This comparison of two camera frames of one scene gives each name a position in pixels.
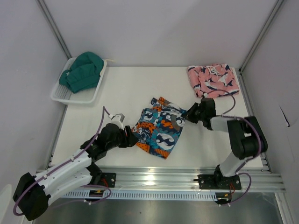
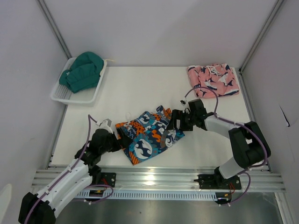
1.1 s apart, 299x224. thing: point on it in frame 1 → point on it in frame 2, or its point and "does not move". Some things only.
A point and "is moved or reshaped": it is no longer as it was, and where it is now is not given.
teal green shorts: x=84 y=73 does not move
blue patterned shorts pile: x=159 y=127 is moved or reshaped
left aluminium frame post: x=54 y=27 does not move
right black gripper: x=188 y=115 → x=177 y=115
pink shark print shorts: x=213 y=80 does not move
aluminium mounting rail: x=187 y=179 does not move
